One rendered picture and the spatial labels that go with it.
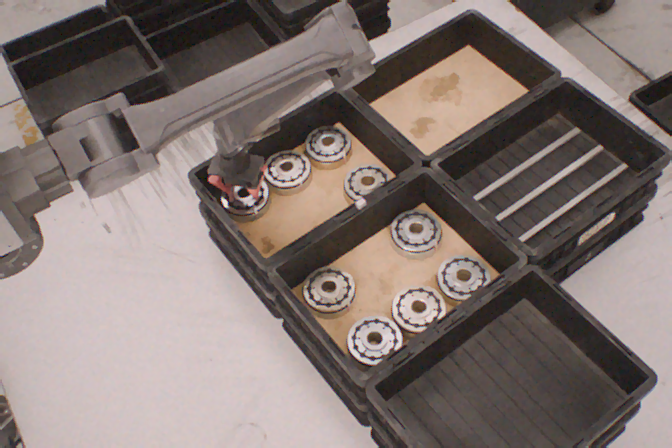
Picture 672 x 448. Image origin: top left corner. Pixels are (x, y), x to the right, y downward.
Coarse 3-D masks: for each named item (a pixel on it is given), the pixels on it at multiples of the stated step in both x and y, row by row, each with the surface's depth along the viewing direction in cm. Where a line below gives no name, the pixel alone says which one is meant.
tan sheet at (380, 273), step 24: (384, 240) 161; (456, 240) 160; (336, 264) 158; (360, 264) 158; (384, 264) 158; (408, 264) 157; (432, 264) 157; (360, 288) 155; (384, 288) 154; (360, 312) 152; (384, 312) 151; (336, 336) 149
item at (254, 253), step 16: (320, 96) 172; (352, 96) 172; (288, 112) 170; (368, 112) 168; (384, 128) 165; (400, 144) 163; (208, 160) 164; (416, 160) 160; (192, 176) 161; (400, 176) 158; (208, 192) 158; (352, 208) 154; (224, 224) 156; (320, 224) 152; (240, 240) 151; (304, 240) 150; (256, 256) 149; (272, 256) 148
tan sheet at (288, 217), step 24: (360, 144) 177; (312, 168) 173; (336, 168) 173; (384, 168) 172; (312, 192) 169; (336, 192) 169; (264, 216) 167; (288, 216) 166; (312, 216) 166; (264, 240) 163; (288, 240) 163
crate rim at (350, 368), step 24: (384, 192) 156; (456, 192) 154; (480, 216) 151; (312, 240) 150; (504, 240) 148; (288, 288) 144; (480, 288) 141; (456, 312) 139; (384, 360) 134; (360, 384) 134
